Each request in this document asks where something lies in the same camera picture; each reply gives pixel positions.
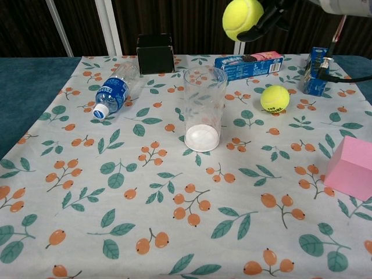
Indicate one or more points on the floral orange-berry tablecloth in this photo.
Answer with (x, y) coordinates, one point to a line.
(174, 189)

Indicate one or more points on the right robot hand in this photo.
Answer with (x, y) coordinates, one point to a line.
(273, 14)

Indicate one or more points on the pink foam block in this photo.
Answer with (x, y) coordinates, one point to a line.
(350, 174)

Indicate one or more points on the clear water bottle blue label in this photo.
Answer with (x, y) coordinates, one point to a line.
(114, 91)

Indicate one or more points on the blue pink cookie box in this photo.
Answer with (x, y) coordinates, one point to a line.
(250, 68)

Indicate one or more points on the tall clear plastic cup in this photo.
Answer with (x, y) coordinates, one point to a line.
(203, 116)

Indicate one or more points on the yellow tennis ball black print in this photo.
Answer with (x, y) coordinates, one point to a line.
(274, 97)

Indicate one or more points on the black open box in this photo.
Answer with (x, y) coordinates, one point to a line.
(155, 59)

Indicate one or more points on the plain yellow tennis ball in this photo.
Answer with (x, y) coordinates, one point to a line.
(241, 17)

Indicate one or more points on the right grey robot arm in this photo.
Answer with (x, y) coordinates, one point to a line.
(346, 6)

